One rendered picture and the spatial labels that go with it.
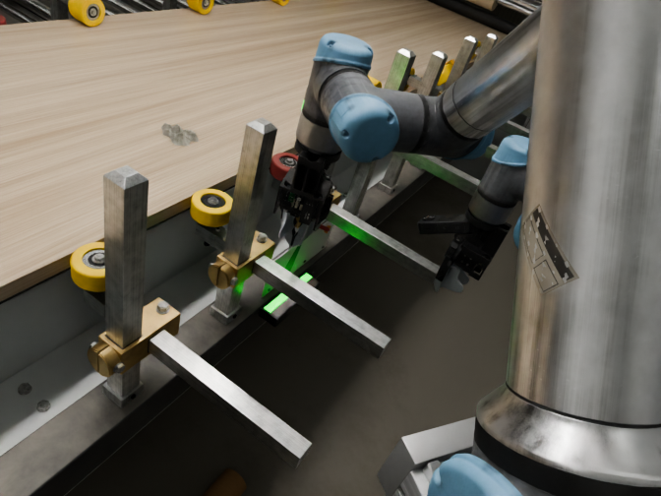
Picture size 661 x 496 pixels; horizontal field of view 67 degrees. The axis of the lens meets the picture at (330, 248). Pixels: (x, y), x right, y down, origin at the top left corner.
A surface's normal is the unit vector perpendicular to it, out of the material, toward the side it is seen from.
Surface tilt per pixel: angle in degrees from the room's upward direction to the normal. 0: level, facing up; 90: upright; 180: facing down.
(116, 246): 90
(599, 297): 67
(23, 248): 0
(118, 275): 90
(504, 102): 122
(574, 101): 80
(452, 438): 0
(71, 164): 0
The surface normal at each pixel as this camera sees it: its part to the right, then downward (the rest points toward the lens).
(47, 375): 0.26, -0.75
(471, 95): -0.85, 0.33
